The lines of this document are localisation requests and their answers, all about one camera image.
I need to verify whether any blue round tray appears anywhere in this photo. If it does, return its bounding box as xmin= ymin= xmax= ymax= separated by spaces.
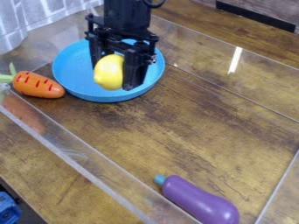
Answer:
xmin=51 ymin=39 xmax=166 ymax=102

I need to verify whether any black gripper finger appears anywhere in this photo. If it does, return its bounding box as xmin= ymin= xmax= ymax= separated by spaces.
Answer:
xmin=123 ymin=43 xmax=156 ymax=91
xmin=88 ymin=37 xmax=115 ymax=67

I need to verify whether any yellow toy lemon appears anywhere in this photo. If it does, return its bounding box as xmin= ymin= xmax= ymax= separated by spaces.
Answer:
xmin=94 ymin=54 xmax=124 ymax=90

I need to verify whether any white patterned curtain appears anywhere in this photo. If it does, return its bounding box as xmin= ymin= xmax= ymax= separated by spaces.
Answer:
xmin=0 ymin=0 xmax=104 ymax=55

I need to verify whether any orange toy carrot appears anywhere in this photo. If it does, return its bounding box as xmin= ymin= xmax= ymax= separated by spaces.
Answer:
xmin=0 ymin=63 xmax=66 ymax=99

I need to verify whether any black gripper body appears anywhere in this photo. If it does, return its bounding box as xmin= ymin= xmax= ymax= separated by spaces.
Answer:
xmin=86 ymin=0 xmax=160 ymax=47

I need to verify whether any purple toy eggplant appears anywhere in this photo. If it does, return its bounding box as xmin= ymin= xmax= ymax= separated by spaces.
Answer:
xmin=154 ymin=174 xmax=239 ymax=224

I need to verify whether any clear acrylic enclosure wall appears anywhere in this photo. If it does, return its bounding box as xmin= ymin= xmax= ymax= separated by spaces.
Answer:
xmin=0 ymin=5 xmax=299 ymax=224

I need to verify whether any blue object at corner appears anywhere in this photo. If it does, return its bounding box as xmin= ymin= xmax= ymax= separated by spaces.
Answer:
xmin=0 ymin=192 xmax=22 ymax=224

